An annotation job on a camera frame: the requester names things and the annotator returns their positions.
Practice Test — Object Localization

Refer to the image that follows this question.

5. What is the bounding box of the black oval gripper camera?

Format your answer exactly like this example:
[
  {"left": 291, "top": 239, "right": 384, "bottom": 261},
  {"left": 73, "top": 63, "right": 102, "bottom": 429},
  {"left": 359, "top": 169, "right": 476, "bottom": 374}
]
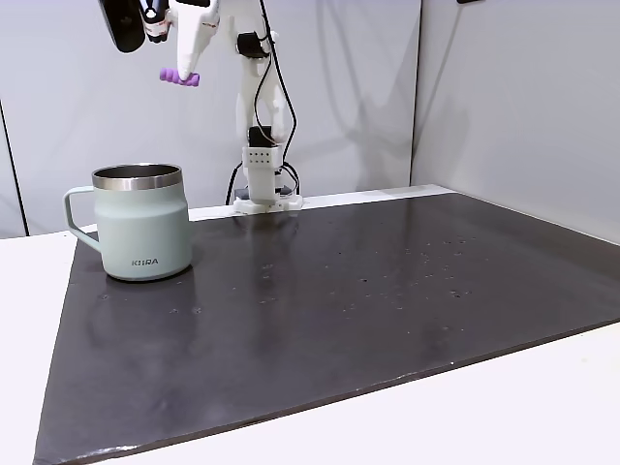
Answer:
[{"left": 98, "top": 0, "right": 171, "bottom": 53}]

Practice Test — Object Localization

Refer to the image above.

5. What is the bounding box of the sage green steel mug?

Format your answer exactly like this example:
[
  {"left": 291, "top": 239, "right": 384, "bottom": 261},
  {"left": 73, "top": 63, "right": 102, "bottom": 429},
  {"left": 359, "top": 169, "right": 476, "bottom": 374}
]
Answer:
[{"left": 62, "top": 163, "right": 196, "bottom": 283}]

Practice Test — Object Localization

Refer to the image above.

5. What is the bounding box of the purple ribbed pen grip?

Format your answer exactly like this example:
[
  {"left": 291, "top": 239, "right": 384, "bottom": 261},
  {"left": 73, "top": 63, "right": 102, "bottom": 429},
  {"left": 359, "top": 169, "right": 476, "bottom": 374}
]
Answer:
[{"left": 159, "top": 65, "right": 202, "bottom": 91}]

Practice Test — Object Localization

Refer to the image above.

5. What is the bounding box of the black table mat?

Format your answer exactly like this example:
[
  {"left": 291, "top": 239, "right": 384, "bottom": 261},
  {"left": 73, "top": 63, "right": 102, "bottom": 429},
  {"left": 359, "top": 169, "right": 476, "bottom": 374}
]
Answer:
[{"left": 32, "top": 191, "right": 620, "bottom": 465}]

